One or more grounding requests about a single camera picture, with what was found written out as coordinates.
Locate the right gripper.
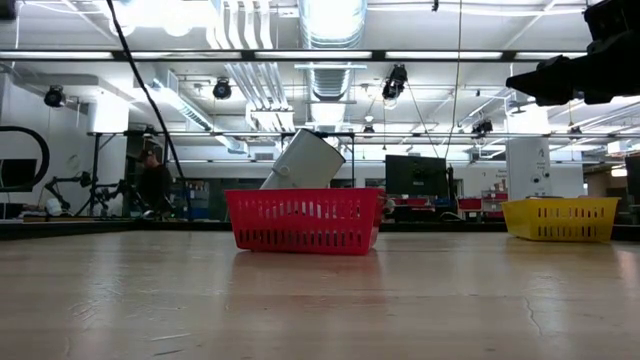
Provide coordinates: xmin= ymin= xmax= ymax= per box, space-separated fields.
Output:
xmin=505 ymin=0 xmax=640 ymax=107

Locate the yellow plastic basket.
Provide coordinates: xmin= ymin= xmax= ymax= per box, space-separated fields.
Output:
xmin=501 ymin=196 xmax=622 ymax=244

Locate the red parts shelf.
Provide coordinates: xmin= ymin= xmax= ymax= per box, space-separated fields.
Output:
xmin=457 ymin=189 xmax=509 ymax=220

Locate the black monitor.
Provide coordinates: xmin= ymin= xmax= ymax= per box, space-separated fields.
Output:
xmin=384 ymin=154 xmax=449 ymax=199
xmin=0 ymin=158 xmax=39 ymax=190

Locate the red plastic basket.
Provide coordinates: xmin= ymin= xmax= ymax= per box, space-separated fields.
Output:
xmin=223 ymin=186 xmax=387 ymax=257

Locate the person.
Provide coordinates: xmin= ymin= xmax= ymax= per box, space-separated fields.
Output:
xmin=135 ymin=148 xmax=175 ymax=217

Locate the silver ventilation duct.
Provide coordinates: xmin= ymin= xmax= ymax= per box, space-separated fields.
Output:
xmin=299 ymin=0 xmax=369 ymax=126

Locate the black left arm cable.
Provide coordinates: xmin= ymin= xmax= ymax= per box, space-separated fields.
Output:
xmin=103 ymin=0 xmax=190 ymax=221

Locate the black looped cable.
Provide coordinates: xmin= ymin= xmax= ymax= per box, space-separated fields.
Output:
xmin=0 ymin=125 xmax=51 ymax=194

